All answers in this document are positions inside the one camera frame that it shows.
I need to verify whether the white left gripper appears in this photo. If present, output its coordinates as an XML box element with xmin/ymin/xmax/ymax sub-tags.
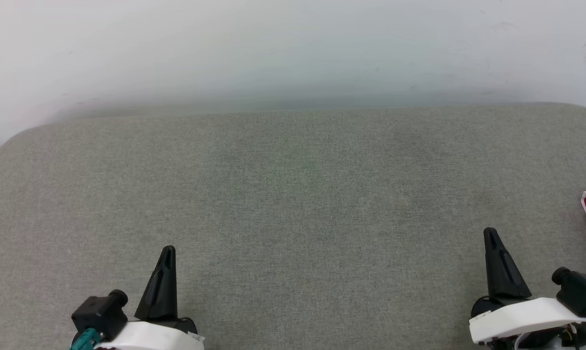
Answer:
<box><xmin>96</xmin><ymin>245</ymin><xmax>205</xmax><ymax>350</ymax></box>

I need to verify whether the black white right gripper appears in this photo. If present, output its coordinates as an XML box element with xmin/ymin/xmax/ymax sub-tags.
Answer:
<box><xmin>469</xmin><ymin>227</ymin><xmax>586</xmax><ymax>350</ymax></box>

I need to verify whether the grey fabric sofa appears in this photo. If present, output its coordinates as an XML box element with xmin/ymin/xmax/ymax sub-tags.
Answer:
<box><xmin>0</xmin><ymin>102</ymin><xmax>586</xmax><ymax>350</ymax></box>

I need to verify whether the teal left camera connector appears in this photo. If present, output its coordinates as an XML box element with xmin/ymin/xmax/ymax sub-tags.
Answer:
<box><xmin>69</xmin><ymin>328</ymin><xmax>102</xmax><ymax>350</ymax></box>

